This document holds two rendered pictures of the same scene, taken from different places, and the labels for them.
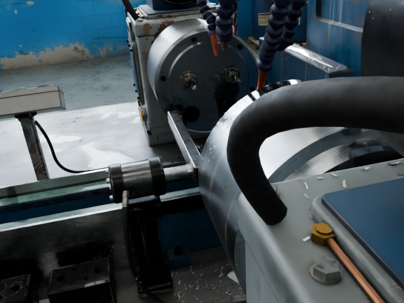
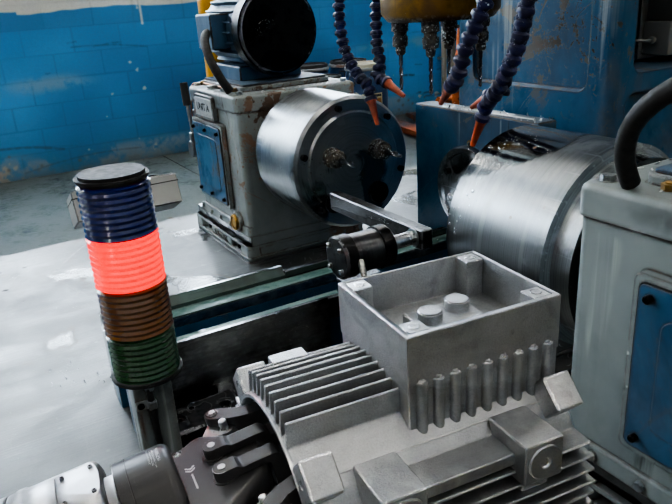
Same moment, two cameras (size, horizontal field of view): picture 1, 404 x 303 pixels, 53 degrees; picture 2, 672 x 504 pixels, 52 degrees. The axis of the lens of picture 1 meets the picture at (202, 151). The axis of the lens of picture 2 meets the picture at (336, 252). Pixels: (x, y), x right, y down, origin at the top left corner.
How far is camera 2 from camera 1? 48 cm
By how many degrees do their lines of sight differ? 17
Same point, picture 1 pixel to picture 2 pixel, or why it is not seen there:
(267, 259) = (637, 210)
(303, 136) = (584, 156)
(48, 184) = (199, 294)
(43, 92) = (158, 182)
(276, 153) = (565, 173)
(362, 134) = not seen: hidden behind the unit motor
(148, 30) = (251, 106)
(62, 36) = not seen: outside the picture
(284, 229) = (641, 190)
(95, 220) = (296, 316)
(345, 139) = not seen: hidden behind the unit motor
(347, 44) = (523, 103)
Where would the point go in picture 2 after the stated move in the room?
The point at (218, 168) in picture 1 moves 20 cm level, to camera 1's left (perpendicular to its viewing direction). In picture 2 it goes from (490, 205) to (331, 233)
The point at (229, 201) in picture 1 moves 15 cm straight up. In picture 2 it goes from (522, 226) to (527, 90)
